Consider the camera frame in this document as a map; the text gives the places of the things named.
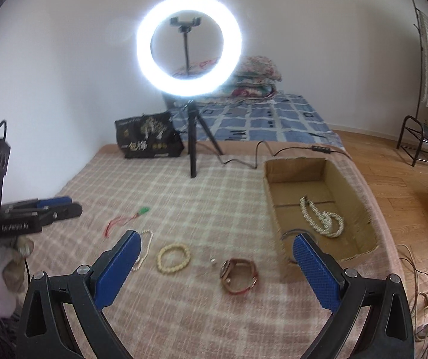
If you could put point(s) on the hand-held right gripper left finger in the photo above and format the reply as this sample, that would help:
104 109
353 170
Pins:
120 265

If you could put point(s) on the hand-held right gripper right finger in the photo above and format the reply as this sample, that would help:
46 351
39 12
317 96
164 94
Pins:
313 269

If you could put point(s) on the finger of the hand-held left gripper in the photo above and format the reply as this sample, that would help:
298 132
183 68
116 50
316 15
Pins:
66 213
54 201

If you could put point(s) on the brown leather watch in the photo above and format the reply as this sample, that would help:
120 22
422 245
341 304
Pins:
236 262

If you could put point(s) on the cardboard box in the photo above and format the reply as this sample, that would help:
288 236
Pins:
311 179

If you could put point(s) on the person's left hand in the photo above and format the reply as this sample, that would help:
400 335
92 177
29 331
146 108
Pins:
15 265

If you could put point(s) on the black printed bag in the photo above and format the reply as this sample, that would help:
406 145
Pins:
150 134

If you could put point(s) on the black tripod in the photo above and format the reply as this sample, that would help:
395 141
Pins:
192 138

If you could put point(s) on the blue checkered bed sheet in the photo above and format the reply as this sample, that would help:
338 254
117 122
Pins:
273 119

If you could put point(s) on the red patterned folded quilt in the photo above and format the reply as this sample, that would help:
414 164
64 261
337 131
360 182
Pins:
251 90

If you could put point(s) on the floral folded quilt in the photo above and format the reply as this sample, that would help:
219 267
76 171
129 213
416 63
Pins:
258 68

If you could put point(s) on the black phone holder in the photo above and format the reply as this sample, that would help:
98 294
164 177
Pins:
185 22

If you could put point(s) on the black clothes rack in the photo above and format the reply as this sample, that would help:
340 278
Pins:
421 63

